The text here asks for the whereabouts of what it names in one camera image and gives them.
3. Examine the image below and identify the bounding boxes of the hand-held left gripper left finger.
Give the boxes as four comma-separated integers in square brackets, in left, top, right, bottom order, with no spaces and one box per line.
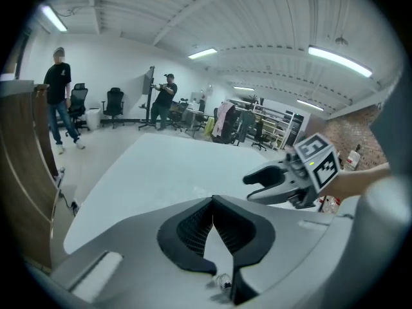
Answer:
[50,196,232,308]

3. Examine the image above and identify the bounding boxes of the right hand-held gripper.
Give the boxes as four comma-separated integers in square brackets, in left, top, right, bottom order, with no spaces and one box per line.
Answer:
[242,133,342,211]

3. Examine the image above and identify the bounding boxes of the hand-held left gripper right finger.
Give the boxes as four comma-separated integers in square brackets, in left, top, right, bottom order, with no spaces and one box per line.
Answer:
[212,195,337,306]

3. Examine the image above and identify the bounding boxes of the person's right forearm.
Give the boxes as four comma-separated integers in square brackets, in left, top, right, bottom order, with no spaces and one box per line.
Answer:
[334,164,391,202]

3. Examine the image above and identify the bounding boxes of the black office chair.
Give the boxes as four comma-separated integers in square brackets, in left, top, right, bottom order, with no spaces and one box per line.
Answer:
[66,82,91,138]
[101,87,126,129]
[169,101,189,131]
[211,103,241,145]
[250,120,268,151]

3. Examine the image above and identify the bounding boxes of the dark door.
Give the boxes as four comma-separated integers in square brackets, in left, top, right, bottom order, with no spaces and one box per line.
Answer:
[288,113,305,146]

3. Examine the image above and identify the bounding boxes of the white shelving unit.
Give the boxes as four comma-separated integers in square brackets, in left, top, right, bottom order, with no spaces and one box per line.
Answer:
[252,98,305,151]

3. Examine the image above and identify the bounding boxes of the grey garment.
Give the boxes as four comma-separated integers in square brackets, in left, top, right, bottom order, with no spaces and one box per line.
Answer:
[239,109,257,141]

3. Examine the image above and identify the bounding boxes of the pink garment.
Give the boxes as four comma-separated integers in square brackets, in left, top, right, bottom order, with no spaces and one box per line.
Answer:
[214,102,236,138]

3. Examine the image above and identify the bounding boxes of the yellow garment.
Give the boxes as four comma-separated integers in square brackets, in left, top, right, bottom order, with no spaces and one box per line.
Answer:
[204,116,216,138]

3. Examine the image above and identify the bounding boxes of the office desk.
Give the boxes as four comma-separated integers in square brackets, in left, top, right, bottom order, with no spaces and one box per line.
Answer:
[185,107,210,138]

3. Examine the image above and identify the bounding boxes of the white plastic bin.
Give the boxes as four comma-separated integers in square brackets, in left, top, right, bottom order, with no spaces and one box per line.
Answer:
[86,108,101,131]

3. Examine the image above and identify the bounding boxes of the brown wooden cabinet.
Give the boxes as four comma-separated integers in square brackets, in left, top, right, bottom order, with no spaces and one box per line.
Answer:
[0,79,64,270]

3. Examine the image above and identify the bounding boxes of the screen on rolling stand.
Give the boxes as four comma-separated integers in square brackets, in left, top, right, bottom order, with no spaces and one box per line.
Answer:
[138,64,162,131]

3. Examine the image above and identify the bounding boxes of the black floor cable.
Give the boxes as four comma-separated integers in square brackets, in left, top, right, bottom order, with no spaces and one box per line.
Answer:
[59,188,77,207]

